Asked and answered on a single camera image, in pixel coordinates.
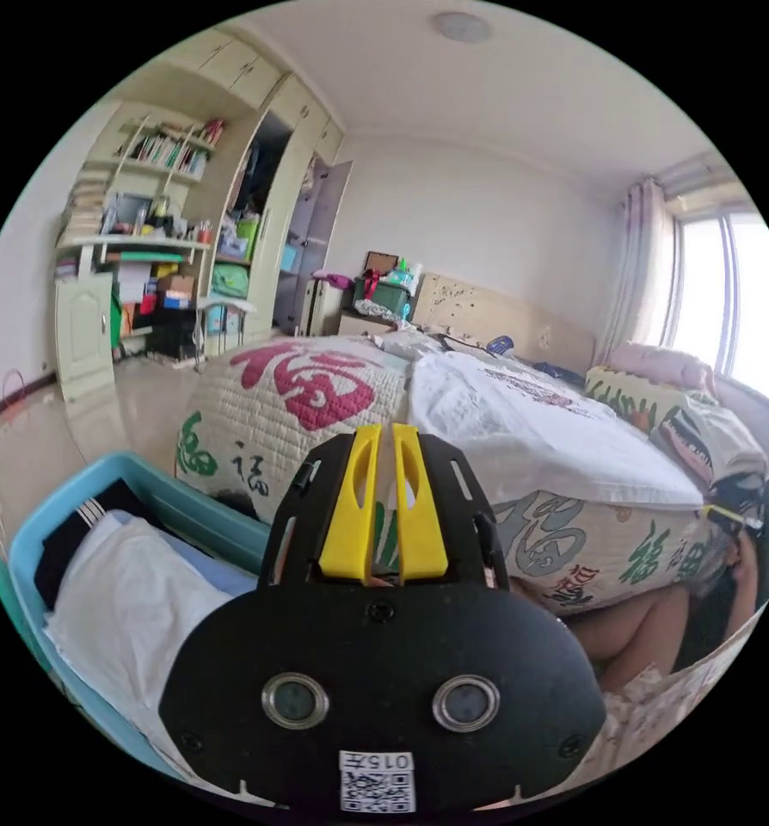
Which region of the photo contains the pale curtain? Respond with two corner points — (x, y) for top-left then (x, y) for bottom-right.
(606, 179), (677, 364)

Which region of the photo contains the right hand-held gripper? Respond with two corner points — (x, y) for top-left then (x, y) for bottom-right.
(701, 472), (769, 538)

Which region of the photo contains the round ceiling lamp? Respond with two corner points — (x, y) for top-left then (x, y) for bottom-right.
(431, 10), (493, 44)

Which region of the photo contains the black and white printed cushion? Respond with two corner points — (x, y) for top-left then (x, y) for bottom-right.
(654, 391), (769, 493)

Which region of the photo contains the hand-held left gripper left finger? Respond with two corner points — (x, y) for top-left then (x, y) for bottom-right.
(318, 425), (383, 587)

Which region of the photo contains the green printed cushion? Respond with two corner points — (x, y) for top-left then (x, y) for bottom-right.
(582, 366), (690, 435)

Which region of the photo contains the person's right hand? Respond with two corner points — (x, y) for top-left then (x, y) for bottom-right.
(731, 536), (761, 598)

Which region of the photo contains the cream desk with bookshelf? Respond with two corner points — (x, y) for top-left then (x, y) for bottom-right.
(51, 114), (217, 405)

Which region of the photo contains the white t-shirt with print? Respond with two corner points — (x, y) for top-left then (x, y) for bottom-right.
(406, 351), (705, 512)

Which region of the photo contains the bed with printed quilt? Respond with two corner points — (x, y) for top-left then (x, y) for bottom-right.
(174, 271), (769, 615)

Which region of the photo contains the pink pillow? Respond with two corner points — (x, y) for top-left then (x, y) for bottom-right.
(608, 342), (717, 396)

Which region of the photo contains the pile of clothes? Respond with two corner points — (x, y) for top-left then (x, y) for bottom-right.
(363, 324), (587, 383)

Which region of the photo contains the cream wardrobe cupboard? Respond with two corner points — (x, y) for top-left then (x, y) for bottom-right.
(200, 37), (354, 338)

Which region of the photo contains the blue basket with clothes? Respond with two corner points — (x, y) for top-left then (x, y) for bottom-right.
(7, 451), (277, 786)

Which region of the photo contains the window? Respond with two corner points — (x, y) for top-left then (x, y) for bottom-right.
(667, 205), (769, 409)

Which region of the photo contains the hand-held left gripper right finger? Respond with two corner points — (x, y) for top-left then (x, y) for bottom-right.
(391, 422), (451, 583)

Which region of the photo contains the bedside table with green box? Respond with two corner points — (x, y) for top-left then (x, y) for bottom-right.
(303, 250), (426, 338)

